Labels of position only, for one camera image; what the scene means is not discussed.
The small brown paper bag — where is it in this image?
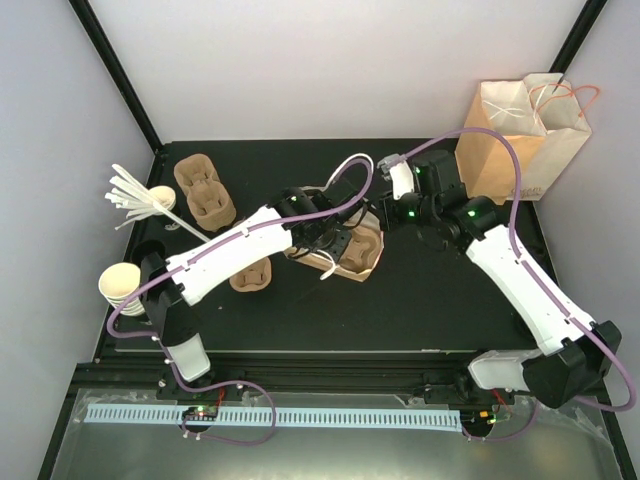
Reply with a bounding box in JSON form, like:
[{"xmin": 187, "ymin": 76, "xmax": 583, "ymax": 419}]
[{"xmin": 276, "ymin": 153, "xmax": 384, "ymax": 282}]

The brown pulp cup carrier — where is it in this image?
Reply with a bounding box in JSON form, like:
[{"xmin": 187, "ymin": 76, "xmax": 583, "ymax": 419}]
[{"xmin": 301, "ymin": 219, "xmax": 384, "ymax": 282}]

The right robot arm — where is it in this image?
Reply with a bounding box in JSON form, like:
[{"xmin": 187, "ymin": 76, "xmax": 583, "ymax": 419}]
[{"xmin": 377, "ymin": 150, "xmax": 621, "ymax": 408}]

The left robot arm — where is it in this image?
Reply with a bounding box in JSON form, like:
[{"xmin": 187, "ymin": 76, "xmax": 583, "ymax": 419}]
[{"xmin": 139, "ymin": 183, "xmax": 362, "ymax": 399}]

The large brown paper bag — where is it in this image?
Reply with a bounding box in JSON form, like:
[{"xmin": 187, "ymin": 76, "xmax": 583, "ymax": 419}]
[{"xmin": 455, "ymin": 80, "xmax": 545, "ymax": 205}]

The stack of pulp cup carriers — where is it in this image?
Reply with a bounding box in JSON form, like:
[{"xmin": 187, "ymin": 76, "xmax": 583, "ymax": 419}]
[{"xmin": 174, "ymin": 153, "xmax": 237, "ymax": 232}]

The cup holding straws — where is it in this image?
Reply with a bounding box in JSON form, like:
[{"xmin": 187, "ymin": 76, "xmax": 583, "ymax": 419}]
[{"xmin": 149, "ymin": 185, "xmax": 176, "ymax": 211}]

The stack of paper cups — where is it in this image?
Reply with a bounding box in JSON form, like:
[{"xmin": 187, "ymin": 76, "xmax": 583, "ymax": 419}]
[{"xmin": 98, "ymin": 262, "xmax": 141, "ymax": 308}]

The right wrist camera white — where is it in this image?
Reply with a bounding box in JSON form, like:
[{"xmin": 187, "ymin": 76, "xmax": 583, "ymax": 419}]
[{"xmin": 377, "ymin": 154, "xmax": 415, "ymax": 201}]

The light blue cable duct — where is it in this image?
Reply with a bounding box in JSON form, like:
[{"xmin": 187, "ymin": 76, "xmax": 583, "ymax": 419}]
[{"xmin": 84, "ymin": 404, "xmax": 462, "ymax": 433}]

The white paper bag orange handle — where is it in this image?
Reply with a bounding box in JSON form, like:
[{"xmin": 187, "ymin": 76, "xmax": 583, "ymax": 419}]
[{"xmin": 520, "ymin": 73, "xmax": 600, "ymax": 201}]

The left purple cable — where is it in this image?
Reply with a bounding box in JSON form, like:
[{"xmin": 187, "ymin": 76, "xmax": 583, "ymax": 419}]
[{"xmin": 107, "ymin": 160, "xmax": 376, "ymax": 396}]

